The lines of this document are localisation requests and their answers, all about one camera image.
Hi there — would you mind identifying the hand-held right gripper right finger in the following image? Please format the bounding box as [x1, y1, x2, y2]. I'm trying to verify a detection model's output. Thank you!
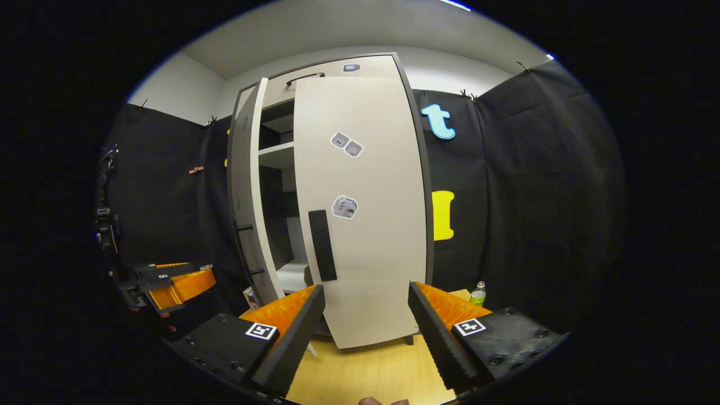
[406, 280, 567, 393]

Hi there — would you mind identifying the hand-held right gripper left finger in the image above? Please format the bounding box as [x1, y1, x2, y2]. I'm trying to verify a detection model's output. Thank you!
[172, 284, 327, 398]

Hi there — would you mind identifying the white cabinet door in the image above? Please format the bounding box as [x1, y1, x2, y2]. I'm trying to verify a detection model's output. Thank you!
[229, 78, 285, 307]
[294, 76, 428, 349]

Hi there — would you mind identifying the white shoe cabinet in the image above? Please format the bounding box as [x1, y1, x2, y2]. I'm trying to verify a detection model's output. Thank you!
[228, 52, 434, 349]

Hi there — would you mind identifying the beige cabinet drawer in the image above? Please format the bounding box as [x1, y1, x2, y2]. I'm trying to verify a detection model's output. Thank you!
[242, 55, 403, 110]

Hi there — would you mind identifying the black backdrop cloth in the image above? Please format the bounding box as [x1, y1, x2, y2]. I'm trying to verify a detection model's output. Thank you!
[104, 56, 628, 338]

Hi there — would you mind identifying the black door handle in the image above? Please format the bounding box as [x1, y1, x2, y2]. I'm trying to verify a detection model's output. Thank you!
[233, 220, 265, 277]
[308, 210, 338, 282]

